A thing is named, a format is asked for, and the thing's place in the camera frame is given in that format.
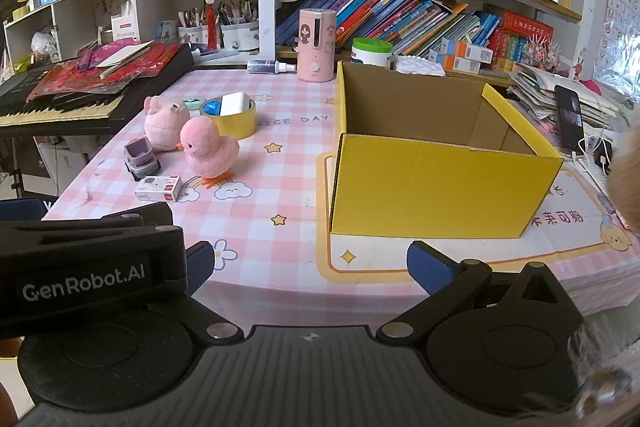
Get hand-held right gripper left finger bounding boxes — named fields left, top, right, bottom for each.
left=182, top=241, right=247, bottom=344

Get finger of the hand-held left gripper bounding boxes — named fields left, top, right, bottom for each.
left=101, top=202, right=174, bottom=229

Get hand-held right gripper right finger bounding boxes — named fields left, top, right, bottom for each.
left=376, top=241, right=585, bottom=344

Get yellow cardboard box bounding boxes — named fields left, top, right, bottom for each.
left=327, top=61, right=565, bottom=239

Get pink pig plush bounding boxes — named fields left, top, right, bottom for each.
left=144, top=96, right=191, bottom=152

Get pink chick plush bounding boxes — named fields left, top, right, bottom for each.
left=178, top=115, right=241, bottom=190

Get white charger plug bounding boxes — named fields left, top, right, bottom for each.
left=219, top=91, right=251, bottom=117

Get person's right forearm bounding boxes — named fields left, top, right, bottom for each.
left=582, top=304, right=640, bottom=427

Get small white staple box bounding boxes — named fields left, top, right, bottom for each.
left=133, top=175, right=182, bottom=203

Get grey toy truck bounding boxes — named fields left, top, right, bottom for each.
left=123, top=137, right=162, bottom=182

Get pink checked tablecloth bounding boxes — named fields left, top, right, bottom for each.
left=42, top=66, right=640, bottom=309

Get black electronic keyboard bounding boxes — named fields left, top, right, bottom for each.
left=0, top=44, right=197, bottom=138

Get yellow tape roll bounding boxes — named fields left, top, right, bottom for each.
left=199, top=97, right=257, bottom=140

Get stack of red papers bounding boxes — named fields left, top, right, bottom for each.
left=27, top=41, right=182, bottom=102

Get white booklet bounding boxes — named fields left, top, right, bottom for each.
left=94, top=40, right=154, bottom=78

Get small white pen holder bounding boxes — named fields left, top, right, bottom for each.
left=177, top=24, right=206, bottom=46

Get white bag red label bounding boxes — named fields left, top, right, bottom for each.
left=109, top=1, right=139, bottom=44

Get white spray bottle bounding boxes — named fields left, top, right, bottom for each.
left=247, top=59, right=299, bottom=76

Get white tissue pack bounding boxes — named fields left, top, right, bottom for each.
left=394, top=55, right=446, bottom=78

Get orange blue medicine box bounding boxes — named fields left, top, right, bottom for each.
left=429, top=51, right=482, bottom=76
left=442, top=37, right=494, bottom=63

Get large white pen holder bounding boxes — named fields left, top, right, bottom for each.
left=220, top=21, right=260, bottom=53

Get red tassel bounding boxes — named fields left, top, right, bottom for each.
left=206, top=0, right=222, bottom=51

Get black smartphone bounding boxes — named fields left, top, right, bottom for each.
left=554, top=85, right=586, bottom=154

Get orange cat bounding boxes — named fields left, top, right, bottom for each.
left=607, top=126, right=640, bottom=234

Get white jar green lid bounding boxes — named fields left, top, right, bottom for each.
left=350, top=37, right=394, bottom=70

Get colourful spiky ornament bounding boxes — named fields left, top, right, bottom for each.
left=519, top=33, right=562, bottom=74

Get pink humidifier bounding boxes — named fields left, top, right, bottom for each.
left=298, top=8, right=336, bottom=82

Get red dictionaries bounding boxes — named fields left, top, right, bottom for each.
left=487, top=10, right=554, bottom=74

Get row of thin colourful books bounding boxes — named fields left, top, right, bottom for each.
left=275, top=0, right=502, bottom=58

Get white charging cable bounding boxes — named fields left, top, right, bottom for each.
left=570, top=134, right=614, bottom=174

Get alphabet wall poster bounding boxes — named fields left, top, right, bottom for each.
left=597, top=0, right=640, bottom=78

